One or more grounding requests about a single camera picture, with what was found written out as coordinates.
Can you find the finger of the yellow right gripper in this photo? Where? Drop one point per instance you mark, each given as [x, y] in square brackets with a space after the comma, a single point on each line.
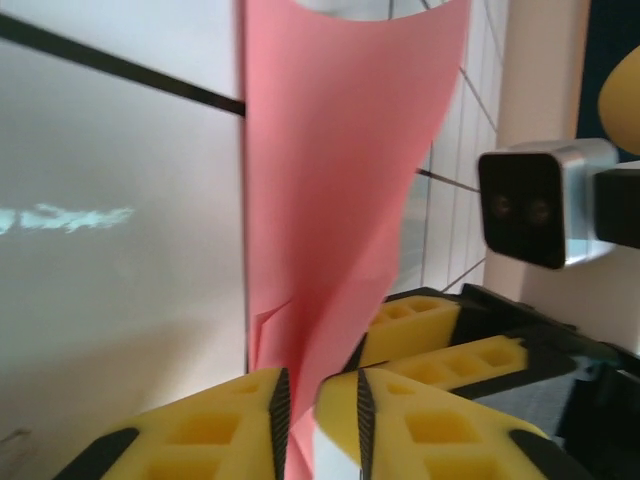
[415, 325]
[465, 362]

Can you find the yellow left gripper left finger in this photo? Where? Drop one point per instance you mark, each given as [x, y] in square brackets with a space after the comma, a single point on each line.
[210, 435]

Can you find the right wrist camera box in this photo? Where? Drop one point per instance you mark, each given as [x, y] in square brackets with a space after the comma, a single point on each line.
[525, 205]

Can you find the pink paper sheet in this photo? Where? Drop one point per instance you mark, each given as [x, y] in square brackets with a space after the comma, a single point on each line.
[325, 150]

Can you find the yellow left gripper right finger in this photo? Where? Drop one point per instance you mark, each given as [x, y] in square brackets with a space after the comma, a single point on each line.
[430, 435]

